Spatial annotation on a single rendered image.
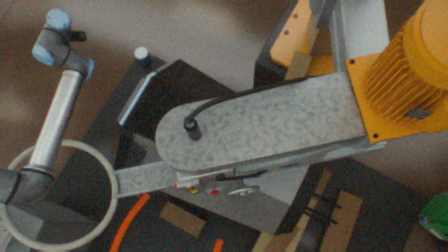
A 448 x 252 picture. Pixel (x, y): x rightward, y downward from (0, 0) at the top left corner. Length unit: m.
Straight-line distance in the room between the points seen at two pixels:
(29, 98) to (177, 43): 1.25
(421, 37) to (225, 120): 0.61
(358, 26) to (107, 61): 2.19
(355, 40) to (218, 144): 0.73
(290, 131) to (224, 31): 2.13
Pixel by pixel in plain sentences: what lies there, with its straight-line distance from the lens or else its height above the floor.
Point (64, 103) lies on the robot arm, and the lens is 1.68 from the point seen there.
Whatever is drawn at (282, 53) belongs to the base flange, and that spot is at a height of 0.78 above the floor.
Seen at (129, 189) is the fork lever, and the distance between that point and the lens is 1.91.
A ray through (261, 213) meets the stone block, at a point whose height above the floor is 0.73.
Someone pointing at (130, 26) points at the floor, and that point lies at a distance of 3.46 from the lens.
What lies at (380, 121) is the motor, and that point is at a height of 1.72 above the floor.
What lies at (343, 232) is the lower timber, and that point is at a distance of 2.91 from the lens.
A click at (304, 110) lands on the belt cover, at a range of 1.29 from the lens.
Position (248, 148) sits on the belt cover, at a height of 1.70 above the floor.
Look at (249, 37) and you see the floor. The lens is 3.28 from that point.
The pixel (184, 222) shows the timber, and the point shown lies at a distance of 2.81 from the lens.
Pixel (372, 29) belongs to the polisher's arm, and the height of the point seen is 1.48.
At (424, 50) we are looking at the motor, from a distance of 1.00.
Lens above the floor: 2.92
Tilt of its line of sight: 75 degrees down
